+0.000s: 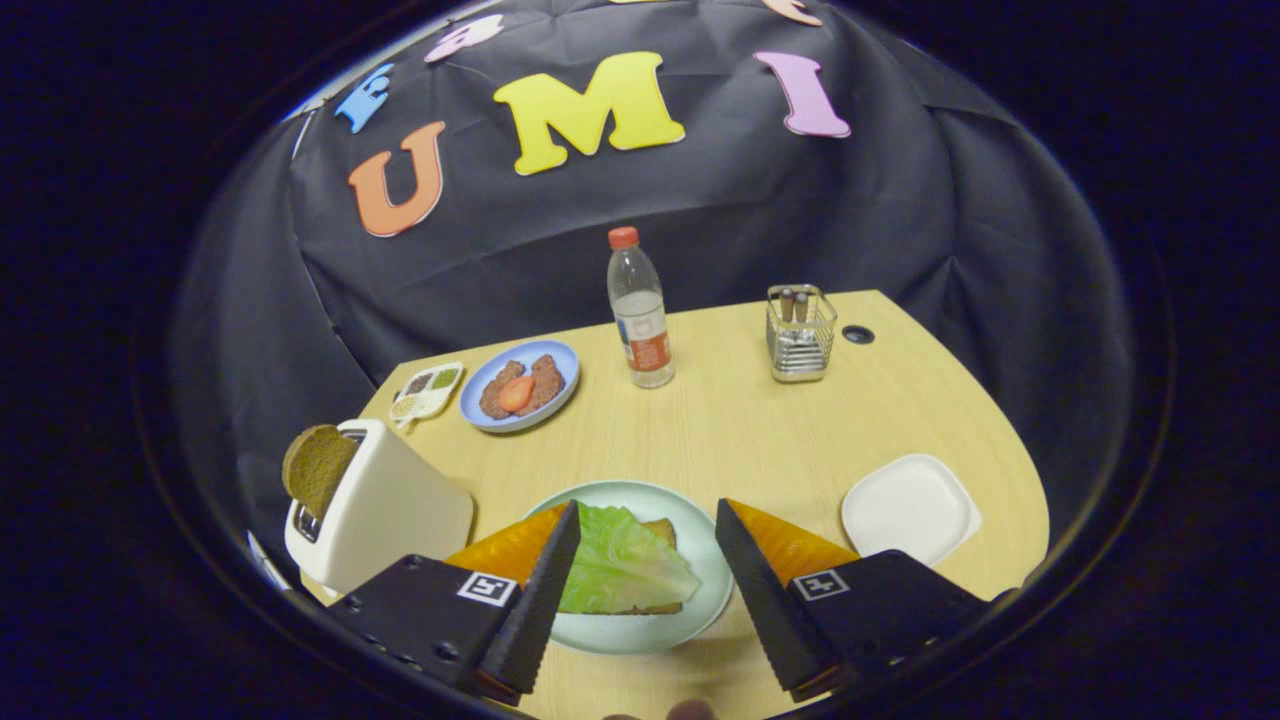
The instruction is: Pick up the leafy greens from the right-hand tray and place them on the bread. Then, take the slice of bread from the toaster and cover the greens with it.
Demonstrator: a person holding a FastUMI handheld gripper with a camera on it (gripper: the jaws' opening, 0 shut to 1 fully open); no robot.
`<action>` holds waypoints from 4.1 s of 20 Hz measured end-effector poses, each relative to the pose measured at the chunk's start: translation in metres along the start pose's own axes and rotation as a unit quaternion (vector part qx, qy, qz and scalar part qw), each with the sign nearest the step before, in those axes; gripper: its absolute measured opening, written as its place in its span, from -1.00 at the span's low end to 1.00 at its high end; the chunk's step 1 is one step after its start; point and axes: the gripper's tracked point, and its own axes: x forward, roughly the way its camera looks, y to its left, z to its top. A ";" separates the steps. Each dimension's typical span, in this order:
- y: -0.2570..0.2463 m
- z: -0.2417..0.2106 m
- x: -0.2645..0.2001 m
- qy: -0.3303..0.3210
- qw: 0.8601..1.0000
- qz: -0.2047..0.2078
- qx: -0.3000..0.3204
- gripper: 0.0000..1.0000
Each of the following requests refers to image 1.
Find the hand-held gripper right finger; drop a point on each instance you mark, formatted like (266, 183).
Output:
(760, 610)

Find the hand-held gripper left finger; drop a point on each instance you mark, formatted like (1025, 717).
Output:
(535, 620)

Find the green lettuce leaf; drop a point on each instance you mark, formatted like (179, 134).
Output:
(625, 565)

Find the brown toasted bread slice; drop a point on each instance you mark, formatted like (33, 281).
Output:
(315, 468)

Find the pale green round plate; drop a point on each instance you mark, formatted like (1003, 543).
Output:
(700, 530)

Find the bread slice under lettuce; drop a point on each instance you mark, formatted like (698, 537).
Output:
(660, 530)

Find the white square plate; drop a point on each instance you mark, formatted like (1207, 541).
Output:
(910, 510)

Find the white toaster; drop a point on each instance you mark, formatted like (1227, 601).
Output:
(390, 510)

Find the brown meat patty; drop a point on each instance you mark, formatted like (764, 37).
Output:
(548, 380)
(495, 400)

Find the red tomato slice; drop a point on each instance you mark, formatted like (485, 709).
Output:
(516, 393)

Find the white condiment tray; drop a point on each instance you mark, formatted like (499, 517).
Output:
(425, 395)

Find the blue round plate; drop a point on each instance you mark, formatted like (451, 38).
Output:
(560, 365)

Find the brown wooden stick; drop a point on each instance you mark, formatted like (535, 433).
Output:
(786, 303)
(801, 305)

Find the clear water bottle red cap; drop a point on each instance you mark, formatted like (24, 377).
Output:
(640, 320)

